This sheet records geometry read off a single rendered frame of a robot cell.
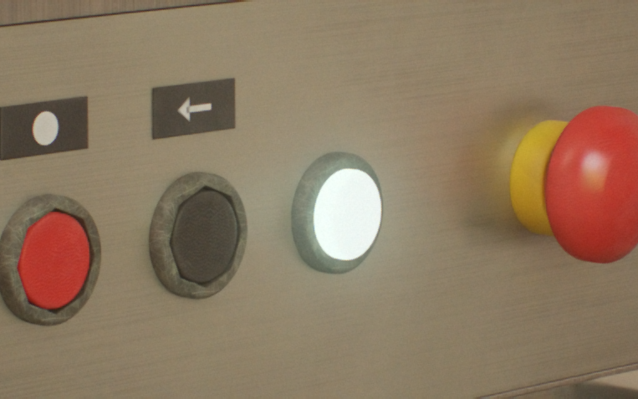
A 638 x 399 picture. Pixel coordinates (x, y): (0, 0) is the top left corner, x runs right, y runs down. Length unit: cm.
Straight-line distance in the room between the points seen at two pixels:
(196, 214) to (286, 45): 5
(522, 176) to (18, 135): 17
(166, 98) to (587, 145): 13
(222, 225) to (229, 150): 2
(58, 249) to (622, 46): 21
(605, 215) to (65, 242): 17
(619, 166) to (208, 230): 12
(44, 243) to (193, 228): 5
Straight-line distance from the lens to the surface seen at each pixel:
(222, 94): 96
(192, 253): 96
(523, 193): 104
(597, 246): 104
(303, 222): 98
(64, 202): 92
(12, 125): 92
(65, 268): 93
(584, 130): 103
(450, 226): 103
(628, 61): 108
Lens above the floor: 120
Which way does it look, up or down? 9 degrees down
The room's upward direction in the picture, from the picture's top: straight up
